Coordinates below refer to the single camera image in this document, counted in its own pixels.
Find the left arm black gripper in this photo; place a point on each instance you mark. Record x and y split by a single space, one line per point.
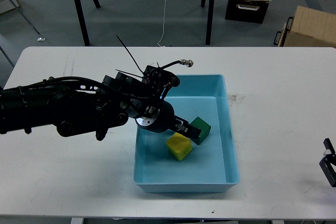
164 119

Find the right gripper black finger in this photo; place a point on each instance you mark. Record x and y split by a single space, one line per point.
328 162

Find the green block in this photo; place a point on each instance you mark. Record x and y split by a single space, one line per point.
204 127

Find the yellow block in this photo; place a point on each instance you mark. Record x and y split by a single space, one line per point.
179 145

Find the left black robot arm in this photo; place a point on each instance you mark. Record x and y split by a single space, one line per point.
76 105

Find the cardboard box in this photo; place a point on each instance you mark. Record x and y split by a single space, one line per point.
307 28

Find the black storage box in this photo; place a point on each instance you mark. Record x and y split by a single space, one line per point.
246 11

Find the blue plastic tray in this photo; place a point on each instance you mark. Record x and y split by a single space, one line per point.
210 167

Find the black zip tie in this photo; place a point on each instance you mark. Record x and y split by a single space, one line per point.
130 54

